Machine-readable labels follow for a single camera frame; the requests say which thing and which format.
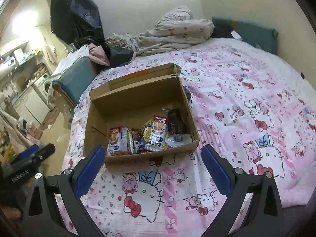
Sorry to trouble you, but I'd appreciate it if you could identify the red rice cake packet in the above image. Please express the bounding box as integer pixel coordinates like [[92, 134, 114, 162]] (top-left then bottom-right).
[[108, 126, 122, 156], [146, 116, 168, 152]]

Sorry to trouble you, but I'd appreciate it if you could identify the clear small snack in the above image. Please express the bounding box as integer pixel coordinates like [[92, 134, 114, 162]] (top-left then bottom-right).
[[165, 134, 192, 148]]

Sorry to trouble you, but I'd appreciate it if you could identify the brown chocolate snack bar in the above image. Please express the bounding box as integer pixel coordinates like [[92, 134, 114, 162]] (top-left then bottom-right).
[[131, 128, 141, 154]]

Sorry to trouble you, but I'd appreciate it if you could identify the black snack packet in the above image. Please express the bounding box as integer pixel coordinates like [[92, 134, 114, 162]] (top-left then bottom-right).
[[168, 108, 187, 135]]

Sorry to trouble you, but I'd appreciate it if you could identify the blue yellow snack bag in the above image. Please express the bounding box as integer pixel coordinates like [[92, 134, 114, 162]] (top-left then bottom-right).
[[139, 118, 154, 151]]

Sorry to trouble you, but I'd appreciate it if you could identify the person's left hand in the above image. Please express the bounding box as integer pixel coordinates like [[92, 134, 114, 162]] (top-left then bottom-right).
[[1, 207, 22, 223]]

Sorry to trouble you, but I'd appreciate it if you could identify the white washing machine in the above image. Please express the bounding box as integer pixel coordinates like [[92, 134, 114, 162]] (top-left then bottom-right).
[[32, 73, 55, 111]]

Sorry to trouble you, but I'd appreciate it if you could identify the teal cushion on left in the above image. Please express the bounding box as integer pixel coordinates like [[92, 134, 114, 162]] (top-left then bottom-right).
[[51, 57, 96, 107]]

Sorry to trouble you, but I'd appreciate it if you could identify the teal cushion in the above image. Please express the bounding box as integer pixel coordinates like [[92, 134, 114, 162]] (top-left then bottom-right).
[[51, 57, 96, 107], [211, 17, 278, 55]]

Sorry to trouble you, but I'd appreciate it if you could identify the brown cardboard box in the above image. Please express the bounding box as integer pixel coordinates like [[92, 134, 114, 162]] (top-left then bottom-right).
[[83, 63, 199, 163]]

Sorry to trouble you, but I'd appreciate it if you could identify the black plastic bag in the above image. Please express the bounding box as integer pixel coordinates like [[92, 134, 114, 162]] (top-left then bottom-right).
[[50, 0, 134, 67]]

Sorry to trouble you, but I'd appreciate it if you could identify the teal cushion on right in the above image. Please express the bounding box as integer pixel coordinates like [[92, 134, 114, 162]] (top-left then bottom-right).
[[211, 17, 278, 55]]

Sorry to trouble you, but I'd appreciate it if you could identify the crumpled floral blanket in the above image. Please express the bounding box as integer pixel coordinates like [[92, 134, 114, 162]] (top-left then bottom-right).
[[106, 6, 215, 56]]

